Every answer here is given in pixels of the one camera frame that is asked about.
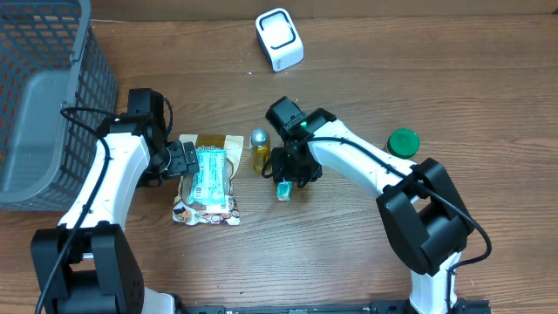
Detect teal Kleenex tissue pack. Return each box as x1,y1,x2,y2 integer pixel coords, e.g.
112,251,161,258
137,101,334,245
276,181,293,201

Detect brown snack packet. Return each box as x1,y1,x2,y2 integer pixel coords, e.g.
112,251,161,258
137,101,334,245
172,134,244,226

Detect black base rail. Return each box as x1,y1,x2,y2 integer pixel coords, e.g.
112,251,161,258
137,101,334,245
185,299,492,314

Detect green lid glass jar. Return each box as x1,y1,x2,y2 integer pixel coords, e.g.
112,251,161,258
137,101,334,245
385,128,420,159

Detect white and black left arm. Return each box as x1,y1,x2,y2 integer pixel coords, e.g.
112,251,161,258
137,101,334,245
31,114,199,313

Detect yellow oil bottle silver cap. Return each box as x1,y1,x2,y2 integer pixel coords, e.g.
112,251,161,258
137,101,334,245
249,128,271,172

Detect dark grey plastic basket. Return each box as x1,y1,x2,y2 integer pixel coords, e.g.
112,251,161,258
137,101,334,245
1,0,118,211

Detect white barcode scanner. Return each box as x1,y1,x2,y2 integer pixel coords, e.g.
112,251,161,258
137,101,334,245
255,8,304,72

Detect mint green wet wipes pack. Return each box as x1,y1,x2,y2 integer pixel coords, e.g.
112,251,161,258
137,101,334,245
188,149,227,207

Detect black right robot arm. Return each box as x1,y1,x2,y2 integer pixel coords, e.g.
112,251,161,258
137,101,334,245
266,106,473,313

